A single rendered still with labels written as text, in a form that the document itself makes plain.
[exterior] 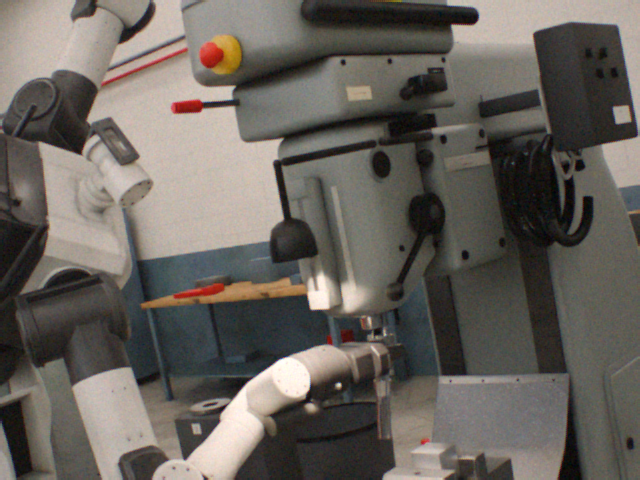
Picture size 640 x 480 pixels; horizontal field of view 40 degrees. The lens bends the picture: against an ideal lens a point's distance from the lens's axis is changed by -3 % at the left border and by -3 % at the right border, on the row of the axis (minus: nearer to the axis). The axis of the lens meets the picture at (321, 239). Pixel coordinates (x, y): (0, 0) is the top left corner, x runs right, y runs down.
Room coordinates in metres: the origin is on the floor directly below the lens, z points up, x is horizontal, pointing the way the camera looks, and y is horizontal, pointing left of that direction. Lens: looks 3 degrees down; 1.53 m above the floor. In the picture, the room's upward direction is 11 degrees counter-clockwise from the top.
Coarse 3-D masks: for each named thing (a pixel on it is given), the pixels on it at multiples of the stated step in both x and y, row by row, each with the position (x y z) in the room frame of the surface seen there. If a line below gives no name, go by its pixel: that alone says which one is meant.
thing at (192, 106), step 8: (176, 104) 1.41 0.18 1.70; (184, 104) 1.42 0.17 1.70; (192, 104) 1.43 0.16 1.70; (200, 104) 1.44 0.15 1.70; (208, 104) 1.46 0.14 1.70; (216, 104) 1.47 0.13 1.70; (224, 104) 1.49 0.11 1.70; (232, 104) 1.50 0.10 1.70; (240, 104) 1.51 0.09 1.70; (176, 112) 1.41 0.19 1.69; (184, 112) 1.42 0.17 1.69; (192, 112) 1.44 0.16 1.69; (200, 112) 1.45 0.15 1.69
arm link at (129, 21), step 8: (104, 0) 1.62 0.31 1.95; (112, 0) 1.63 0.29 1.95; (120, 0) 1.64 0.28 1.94; (128, 0) 1.64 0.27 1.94; (136, 0) 1.66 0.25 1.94; (144, 0) 1.67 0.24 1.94; (152, 0) 1.69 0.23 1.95; (104, 8) 1.64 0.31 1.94; (112, 8) 1.64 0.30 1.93; (120, 8) 1.64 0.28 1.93; (128, 8) 1.65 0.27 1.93; (136, 8) 1.66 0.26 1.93; (144, 8) 1.67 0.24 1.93; (152, 8) 1.68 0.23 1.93; (120, 16) 1.66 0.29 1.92; (128, 16) 1.66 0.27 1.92; (136, 16) 1.66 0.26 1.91; (144, 16) 1.67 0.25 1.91; (128, 24) 1.67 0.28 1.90; (136, 24) 1.67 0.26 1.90; (144, 24) 1.68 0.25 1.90
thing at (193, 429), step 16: (224, 400) 1.90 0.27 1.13; (192, 416) 1.86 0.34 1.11; (208, 416) 1.83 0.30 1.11; (192, 432) 1.84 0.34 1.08; (208, 432) 1.82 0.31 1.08; (288, 432) 1.83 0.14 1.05; (192, 448) 1.85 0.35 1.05; (256, 448) 1.76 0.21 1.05; (272, 448) 1.78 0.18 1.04; (288, 448) 1.82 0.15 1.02; (256, 464) 1.76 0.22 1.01; (272, 464) 1.77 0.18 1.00; (288, 464) 1.81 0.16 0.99
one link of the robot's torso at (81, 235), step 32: (0, 160) 1.36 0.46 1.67; (32, 160) 1.40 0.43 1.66; (64, 160) 1.46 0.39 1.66; (0, 192) 1.31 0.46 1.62; (32, 192) 1.35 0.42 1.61; (64, 192) 1.40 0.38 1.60; (0, 224) 1.27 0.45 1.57; (32, 224) 1.30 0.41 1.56; (64, 224) 1.35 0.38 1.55; (96, 224) 1.39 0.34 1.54; (0, 256) 1.32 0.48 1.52; (32, 256) 1.31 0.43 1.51; (64, 256) 1.32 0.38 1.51; (96, 256) 1.35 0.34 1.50; (128, 256) 1.42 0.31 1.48; (0, 288) 1.31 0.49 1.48; (32, 288) 1.33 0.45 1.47; (0, 320) 1.40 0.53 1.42
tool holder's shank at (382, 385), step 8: (384, 376) 1.53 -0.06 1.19; (376, 384) 1.53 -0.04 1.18; (384, 384) 1.52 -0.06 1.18; (376, 392) 1.53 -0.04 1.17; (384, 392) 1.52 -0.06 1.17; (376, 400) 1.53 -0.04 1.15; (384, 400) 1.52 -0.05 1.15; (376, 408) 1.53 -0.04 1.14; (384, 408) 1.52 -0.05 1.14; (384, 416) 1.52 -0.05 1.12; (384, 424) 1.52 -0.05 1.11; (384, 432) 1.52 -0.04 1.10
